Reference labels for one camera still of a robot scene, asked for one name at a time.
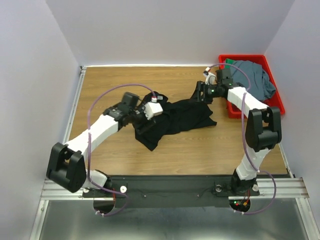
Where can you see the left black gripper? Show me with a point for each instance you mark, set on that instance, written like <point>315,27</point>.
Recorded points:
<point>141,128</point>

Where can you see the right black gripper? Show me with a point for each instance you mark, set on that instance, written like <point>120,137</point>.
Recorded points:
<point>201,87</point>

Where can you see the black t shirt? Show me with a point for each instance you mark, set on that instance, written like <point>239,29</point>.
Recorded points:
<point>180,116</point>

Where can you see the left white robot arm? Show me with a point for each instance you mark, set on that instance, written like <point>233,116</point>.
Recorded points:
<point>70,163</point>

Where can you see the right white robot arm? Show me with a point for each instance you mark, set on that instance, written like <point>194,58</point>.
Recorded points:
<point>260,124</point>

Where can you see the green t shirt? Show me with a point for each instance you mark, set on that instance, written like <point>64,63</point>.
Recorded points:
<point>229,62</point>

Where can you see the grey blue t shirt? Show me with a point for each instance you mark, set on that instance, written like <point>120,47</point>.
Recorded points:
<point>260,85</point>

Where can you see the red plastic bin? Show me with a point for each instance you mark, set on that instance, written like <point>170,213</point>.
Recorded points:
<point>238,77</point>

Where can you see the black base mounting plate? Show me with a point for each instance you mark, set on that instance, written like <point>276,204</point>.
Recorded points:
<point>171,191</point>

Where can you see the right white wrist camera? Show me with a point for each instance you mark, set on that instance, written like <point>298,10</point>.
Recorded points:
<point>210,78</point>

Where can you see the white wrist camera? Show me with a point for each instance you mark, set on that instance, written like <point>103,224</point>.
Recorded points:
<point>152,109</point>
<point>210,78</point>

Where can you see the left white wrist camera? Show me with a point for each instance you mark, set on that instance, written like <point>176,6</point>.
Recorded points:
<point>152,109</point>

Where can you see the front aluminium extrusion rail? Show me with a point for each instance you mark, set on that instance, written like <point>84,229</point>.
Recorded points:
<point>286,188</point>

